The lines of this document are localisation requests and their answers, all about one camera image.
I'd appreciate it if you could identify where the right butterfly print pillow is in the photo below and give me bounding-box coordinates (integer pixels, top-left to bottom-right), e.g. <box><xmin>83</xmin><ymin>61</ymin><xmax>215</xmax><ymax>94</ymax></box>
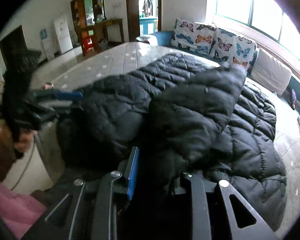
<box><xmin>209</xmin><ymin>28</ymin><xmax>257</xmax><ymax>68</ymax></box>

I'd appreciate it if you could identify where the black quilted puffer jacket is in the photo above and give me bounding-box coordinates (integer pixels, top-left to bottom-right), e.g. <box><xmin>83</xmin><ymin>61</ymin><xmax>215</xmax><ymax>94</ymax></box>
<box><xmin>56</xmin><ymin>54</ymin><xmax>287</xmax><ymax>230</ymax></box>

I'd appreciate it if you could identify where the pink clothing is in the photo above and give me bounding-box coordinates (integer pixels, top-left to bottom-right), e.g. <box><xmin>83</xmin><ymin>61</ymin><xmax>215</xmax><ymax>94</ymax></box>
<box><xmin>0</xmin><ymin>183</ymin><xmax>46</xmax><ymax>239</ymax></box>

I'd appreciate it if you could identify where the butterfly print pillow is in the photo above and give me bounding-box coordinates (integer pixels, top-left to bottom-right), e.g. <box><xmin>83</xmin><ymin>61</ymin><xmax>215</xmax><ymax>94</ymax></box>
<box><xmin>170</xmin><ymin>18</ymin><xmax>216</xmax><ymax>55</ymax></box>
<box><xmin>209</xmin><ymin>28</ymin><xmax>257</xmax><ymax>68</ymax></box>

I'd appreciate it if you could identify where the white refrigerator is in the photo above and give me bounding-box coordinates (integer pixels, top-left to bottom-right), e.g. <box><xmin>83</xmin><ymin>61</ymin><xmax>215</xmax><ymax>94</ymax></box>
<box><xmin>53</xmin><ymin>15</ymin><xmax>73</xmax><ymax>55</ymax></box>

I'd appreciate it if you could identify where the dark wooden cabinet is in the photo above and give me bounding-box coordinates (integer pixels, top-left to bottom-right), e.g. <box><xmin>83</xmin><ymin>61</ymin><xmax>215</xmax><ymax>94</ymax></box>
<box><xmin>70</xmin><ymin>0</ymin><xmax>125</xmax><ymax>55</ymax></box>

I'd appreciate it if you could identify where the blue bed sheet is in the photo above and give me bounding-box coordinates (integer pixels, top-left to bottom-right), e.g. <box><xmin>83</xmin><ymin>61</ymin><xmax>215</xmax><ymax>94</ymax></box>
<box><xmin>151</xmin><ymin>31</ymin><xmax>174</xmax><ymax>47</ymax></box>

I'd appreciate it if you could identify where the person's left hand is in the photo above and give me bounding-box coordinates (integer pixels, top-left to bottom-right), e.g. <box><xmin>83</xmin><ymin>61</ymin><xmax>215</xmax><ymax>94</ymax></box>
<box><xmin>14</xmin><ymin>128</ymin><xmax>37</xmax><ymax>153</ymax></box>

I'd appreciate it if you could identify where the red plastic stool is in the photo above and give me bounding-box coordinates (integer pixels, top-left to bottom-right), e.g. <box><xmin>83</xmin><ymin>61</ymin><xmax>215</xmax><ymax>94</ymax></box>
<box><xmin>82</xmin><ymin>35</ymin><xmax>95</xmax><ymax>53</ymax></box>

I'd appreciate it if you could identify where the purple toy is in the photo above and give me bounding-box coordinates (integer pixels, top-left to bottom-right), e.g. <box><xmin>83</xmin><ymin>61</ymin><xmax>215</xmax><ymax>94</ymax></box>
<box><xmin>290</xmin><ymin>89</ymin><xmax>297</xmax><ymax>110</ymax></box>

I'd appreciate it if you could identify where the left butterfly print pillow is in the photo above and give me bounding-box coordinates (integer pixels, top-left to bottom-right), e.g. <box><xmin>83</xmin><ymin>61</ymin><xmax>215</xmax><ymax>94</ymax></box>
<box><xmin>170</xmin><ymin>18</ymin><xmax>216</xmax><ymax>55</ymax></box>

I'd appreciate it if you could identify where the plain white pillow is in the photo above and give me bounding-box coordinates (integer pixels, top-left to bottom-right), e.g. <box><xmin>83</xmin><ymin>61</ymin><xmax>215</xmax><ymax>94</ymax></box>
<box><xmin>250</xmin><ymin>48</ymin><xmax>292</xmax><ymax>96</ymax></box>

